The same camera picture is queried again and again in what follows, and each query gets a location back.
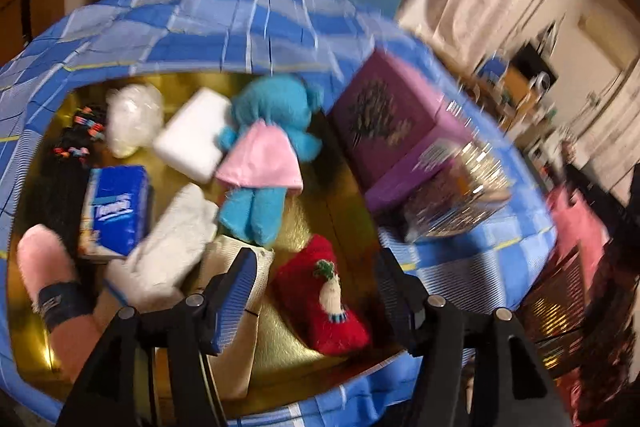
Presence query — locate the purple cardboard box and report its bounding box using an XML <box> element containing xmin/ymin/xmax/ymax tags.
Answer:
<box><xmin>327</xmin><ymin>49</ymin><xmax>473</xmax><ymax>212</ymax></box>

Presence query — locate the wicker chair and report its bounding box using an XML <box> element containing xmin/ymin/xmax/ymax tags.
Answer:
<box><xmin>520</xmin><ymin>252</ymin><xmax>601</xmax><ymax>373</ymax></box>

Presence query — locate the pink blanket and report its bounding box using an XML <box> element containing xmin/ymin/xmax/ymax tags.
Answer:
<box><xmin>547</xmin><ymin>187</ymin><xmax>611</xmax><ymax>278</ymax></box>

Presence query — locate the black wig with beads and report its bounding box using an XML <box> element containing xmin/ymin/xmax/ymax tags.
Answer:
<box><xmin>30</xmin><ymin>104</ymin><xmax>108</xmax><ymax>258</ymax></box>

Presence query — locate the blue tissue packet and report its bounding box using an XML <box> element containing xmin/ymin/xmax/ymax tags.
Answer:
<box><xmin>77</xmin><ymin>165</ymin><xmax>153</xmax><ymax>263</ymax></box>

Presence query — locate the red knitted sock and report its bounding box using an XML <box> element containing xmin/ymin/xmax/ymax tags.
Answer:
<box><xmin>272</xmin><ymin>234</ymin><xmax>371</xmax><ymax>355</ymax></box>

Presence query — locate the white sponge block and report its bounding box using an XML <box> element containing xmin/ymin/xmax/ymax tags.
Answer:
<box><xmin>152</xmin><ymin>88</ymin><xmax>233</xmax><ymax>184</ymax></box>

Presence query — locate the beige fabric bow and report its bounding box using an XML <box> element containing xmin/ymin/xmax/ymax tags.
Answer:
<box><xmin>197</xmin><ymin>237</ymin><xmax>276</xmax><ymax>398</ymax></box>

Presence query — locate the white cloth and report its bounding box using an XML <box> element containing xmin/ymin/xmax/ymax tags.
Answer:
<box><xmin>105</xmin><ymin>183</ymin><xmax>219</xmax><ymax>308</ymax></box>

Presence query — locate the blue plaid tablecloth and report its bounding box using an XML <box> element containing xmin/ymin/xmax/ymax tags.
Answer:
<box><xmin>0</xmin><ymin>0</ymin><xmax>556</xmax><ymax>425</ymax></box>

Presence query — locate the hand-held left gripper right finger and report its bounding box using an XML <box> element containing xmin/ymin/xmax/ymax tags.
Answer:
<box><xmin>375</xmin><ymin>249</ymin><xmax>573</xmax><ymax>427</ymax></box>

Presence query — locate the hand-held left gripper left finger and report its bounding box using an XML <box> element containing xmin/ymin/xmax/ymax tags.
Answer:
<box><xmin>57</xmin><ymin>248</ymin><xmax>259</xmax><ymax>427</ymax></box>

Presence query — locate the ornate gold tissue box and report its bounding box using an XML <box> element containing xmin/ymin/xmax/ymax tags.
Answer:
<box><xmin>400</xmin><ymin>142</ymin><xmax>513</xmax><ymax>243</ymax></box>

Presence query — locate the gold metal tray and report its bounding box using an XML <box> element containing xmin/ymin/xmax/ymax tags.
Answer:
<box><xmin>7</xmin><ymin>72</ymin><xmax>406</xmax><ymax>408</ymax></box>

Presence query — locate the white plastic bag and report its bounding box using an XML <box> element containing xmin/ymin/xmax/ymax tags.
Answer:
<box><xmin>106</xmin><ymin>83</ymin><xmax>166</xmax><ymax>158</ymax></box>

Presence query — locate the blue plush toy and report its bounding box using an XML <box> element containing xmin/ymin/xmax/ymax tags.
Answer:
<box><xmin>216</xmin><ymin>76</ymin><xmax>325</xmax><ymax>245</ymax></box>

